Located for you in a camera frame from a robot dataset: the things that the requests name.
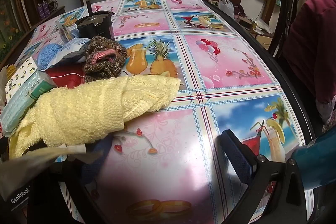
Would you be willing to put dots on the brown knitted hat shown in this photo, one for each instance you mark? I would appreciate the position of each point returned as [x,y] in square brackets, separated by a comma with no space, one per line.
[105,66]

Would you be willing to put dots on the person in maroon shirt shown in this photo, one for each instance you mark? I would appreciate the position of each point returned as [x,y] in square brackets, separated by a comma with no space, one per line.
[312,43]

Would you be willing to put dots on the blue fuzzy cloth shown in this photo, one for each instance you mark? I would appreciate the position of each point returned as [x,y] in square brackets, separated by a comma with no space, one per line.
[48,56]

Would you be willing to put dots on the teal cloth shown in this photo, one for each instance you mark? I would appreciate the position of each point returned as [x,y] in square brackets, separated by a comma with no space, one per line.
[317,161]

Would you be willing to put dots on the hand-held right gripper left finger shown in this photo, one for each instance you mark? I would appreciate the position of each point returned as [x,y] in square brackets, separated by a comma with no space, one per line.
[90,174]

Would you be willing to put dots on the red packet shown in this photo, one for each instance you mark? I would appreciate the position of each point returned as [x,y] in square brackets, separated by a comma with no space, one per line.
[65,77]

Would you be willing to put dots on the white plastic bag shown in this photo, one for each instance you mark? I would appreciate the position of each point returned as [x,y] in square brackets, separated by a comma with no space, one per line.
[225,6]

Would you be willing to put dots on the lemon print tissue pack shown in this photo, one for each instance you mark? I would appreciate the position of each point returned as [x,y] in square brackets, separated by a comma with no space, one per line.
[21,106]

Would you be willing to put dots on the black cylindrical motor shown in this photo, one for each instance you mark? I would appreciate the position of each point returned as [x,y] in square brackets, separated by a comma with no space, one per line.
[97,26]

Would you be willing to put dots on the white and blue packet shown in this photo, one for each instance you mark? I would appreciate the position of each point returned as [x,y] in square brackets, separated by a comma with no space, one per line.
[73,47]

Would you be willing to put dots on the lilac cloth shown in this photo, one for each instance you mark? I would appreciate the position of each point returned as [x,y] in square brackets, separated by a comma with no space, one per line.
[326,111]

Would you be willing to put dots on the flower wall poster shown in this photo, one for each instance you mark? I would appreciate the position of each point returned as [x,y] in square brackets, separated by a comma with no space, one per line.
[10,29]

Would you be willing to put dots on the silver foil packet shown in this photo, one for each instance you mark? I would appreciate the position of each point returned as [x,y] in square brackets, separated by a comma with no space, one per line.
[63,30]

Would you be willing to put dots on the yellow terry towel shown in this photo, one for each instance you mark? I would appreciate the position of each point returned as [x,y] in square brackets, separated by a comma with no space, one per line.
[78,113]

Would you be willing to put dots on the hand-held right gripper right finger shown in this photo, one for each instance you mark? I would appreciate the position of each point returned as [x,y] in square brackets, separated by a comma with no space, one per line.
[237,158]

